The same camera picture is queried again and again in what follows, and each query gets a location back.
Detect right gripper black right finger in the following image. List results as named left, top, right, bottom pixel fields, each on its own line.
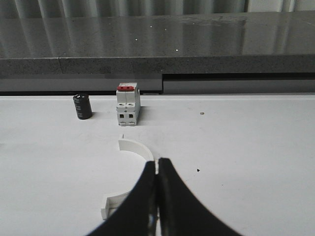
left=157, top=158, right=239, bottom=236

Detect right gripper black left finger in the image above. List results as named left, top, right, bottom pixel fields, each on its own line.
left=89, top=161, right=158, bottom=236

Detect white half pipe clamp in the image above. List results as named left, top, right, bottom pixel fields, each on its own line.
left=100, top=134, right=156, bottom=221

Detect black cylindrical capacitor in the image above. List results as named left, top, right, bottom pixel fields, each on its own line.
left=73, top=93, right=93, bottom=120

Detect grey stone counter ledge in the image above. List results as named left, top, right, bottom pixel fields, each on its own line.
left=0, top=11, right=315, bottom=95

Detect white circuit breaker red switch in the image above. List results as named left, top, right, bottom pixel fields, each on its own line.
left=116, top=83, right=141, bottom=126

